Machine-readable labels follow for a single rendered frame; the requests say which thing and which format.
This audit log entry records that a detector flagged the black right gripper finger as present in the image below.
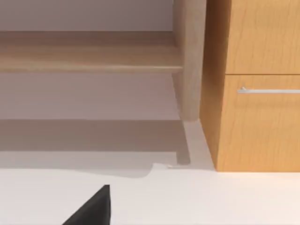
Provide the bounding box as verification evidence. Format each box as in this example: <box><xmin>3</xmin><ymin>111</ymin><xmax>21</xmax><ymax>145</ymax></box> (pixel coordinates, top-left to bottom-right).
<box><xmin>61</xmin><ymin>184</ymin><xmax>111</xmax><ymax>225</ymax></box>

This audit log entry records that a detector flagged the wooden drawer front with handle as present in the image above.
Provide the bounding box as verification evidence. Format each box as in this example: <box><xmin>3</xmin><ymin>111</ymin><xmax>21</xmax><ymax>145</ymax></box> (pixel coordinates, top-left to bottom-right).
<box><xmin>217</xmin><ymin>74</ymin><xmax>300</xmax><ymax>173</ymax></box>

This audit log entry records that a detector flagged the long metal handle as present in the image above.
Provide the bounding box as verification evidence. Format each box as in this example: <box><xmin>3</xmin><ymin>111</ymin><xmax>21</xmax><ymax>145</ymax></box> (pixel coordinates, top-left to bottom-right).
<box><xmin>237</xmin><ymin>87</ymin><xmax>300</xmax><ymax>95</ymax></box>

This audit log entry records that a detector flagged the pale wooden open shelf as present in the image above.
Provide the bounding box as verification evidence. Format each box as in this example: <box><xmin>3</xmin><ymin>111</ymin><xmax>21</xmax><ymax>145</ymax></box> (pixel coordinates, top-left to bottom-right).
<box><xmin>0</xmin><ymin>0</ymin><xmax>207</xmax><ymax>123</ymax></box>

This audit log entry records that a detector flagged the orange wooden cupboard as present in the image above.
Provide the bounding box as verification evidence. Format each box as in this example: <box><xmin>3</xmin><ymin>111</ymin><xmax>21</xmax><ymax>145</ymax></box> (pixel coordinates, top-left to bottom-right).
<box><xmin>199</xmin><ymin>0</ymin><xmax>300</xmax><ymax>173</ymax></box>

